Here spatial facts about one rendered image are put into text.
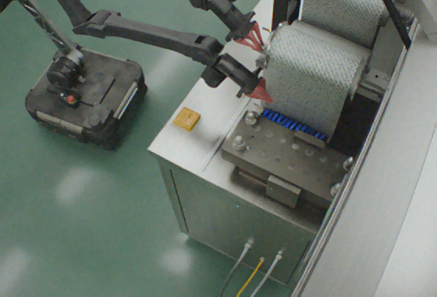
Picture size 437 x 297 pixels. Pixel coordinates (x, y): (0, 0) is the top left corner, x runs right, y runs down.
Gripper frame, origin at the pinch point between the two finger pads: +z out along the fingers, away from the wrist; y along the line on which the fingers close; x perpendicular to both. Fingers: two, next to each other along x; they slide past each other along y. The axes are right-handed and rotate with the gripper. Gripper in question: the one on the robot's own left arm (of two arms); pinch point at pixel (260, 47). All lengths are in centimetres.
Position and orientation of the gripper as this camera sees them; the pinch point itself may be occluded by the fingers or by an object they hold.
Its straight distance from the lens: 128.1
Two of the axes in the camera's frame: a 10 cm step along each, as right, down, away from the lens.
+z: 6.8, 6.3, 3.9
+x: 5.7, -1.1, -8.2
